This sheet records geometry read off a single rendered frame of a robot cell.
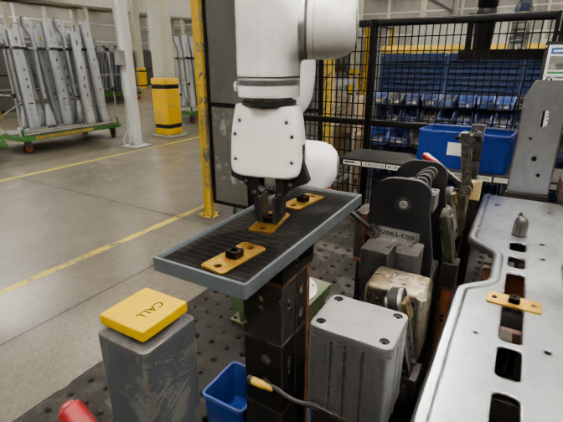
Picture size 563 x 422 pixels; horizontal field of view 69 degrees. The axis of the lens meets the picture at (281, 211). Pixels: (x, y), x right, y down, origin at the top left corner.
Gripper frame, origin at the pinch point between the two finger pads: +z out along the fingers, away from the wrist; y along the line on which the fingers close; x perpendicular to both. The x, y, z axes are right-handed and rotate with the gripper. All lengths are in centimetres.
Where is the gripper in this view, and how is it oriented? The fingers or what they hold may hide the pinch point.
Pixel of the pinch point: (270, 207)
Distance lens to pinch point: 61.3
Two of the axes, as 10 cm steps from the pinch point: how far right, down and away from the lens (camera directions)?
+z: 0.0, 9.4, 3.5
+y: 9.4, 1.2, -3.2
